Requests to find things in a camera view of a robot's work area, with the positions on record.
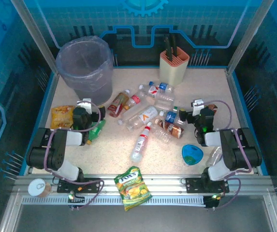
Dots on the aluminium frame rail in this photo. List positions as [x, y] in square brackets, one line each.
[164, 183]

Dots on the yellow snack bag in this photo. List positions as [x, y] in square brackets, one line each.
[59, 117]

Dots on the tin can with pull tab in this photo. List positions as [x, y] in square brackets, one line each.
[38, 188]

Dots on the plain clear plastic bottle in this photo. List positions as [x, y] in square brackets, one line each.
[214, 155]

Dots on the blue plastic bowl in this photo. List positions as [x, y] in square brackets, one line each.
[192, 153]

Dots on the large clear bottle white label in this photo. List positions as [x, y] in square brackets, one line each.
[143, 117]

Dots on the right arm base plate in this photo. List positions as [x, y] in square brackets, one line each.
[196, 184]

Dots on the green plastic bottle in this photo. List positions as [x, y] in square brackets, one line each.
[97, 128]

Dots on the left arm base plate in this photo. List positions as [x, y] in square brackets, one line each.
[80, 184]

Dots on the clear bottle green neck label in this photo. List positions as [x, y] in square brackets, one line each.
[163, 100]

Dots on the grey bin with plastic liner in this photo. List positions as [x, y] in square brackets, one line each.
[85, 72]

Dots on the green Fox's candy bag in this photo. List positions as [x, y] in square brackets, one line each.
[132, 188]

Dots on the white cap blue label bottle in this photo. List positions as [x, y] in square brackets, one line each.
[170, 116]

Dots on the brown white labelled bottle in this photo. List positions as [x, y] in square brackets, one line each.
[212, 107]

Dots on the small bottle red label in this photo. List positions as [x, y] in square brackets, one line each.
[134, 99]

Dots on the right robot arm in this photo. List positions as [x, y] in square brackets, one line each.
[239, 149]

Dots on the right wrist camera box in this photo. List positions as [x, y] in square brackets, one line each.
[198, 106]

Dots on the aluminium frame post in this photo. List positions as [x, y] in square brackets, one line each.
[248, 36]
[36, 36]

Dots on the amber tea bottle red label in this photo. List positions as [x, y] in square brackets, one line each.
[117, 104]

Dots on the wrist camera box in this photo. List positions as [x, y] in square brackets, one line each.
[198, 106]
[86, 105]

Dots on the beige knife block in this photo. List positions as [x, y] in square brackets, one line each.
[173, 70]

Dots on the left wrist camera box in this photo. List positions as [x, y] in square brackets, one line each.
[86, 105]

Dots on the clear bottle white cap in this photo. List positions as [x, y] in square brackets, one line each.
[162, 135]

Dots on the brown coffee bottle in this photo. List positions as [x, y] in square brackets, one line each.
[172, 128]

